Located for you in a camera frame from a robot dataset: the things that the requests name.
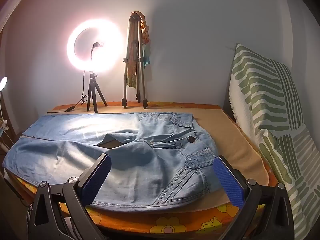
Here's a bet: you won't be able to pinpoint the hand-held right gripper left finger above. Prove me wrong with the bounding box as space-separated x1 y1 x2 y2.
27 153 112 240

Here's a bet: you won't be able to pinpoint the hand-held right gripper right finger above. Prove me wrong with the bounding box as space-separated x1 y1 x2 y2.
212 155 295 240

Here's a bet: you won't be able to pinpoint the light blue denim pants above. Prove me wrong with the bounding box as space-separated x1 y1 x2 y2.
2 112 220 212

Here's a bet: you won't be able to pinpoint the beige cloth mat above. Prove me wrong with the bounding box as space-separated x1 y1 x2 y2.
47 109 269 212

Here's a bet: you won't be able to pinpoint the orange floral sheet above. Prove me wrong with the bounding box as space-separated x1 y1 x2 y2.
15 101 278 235

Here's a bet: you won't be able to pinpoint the small black tripod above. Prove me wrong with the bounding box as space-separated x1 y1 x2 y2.
86 71 108 113

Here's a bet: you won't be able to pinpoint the white green striped blanket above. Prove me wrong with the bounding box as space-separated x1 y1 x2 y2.
229 43 320 240

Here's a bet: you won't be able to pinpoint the tall grey tripod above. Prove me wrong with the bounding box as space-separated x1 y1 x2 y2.
122 12 148 110

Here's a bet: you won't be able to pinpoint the colourful patterned scarf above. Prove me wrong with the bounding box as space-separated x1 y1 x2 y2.
126 11 152 89

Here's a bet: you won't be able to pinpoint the white clip lamp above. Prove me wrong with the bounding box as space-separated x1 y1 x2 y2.
0 76 9 155

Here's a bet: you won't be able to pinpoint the black cable with switch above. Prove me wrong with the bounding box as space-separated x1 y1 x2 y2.
47 71 88 114

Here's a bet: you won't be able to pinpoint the round ring light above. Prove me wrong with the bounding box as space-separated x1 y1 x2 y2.
66 19 125 73

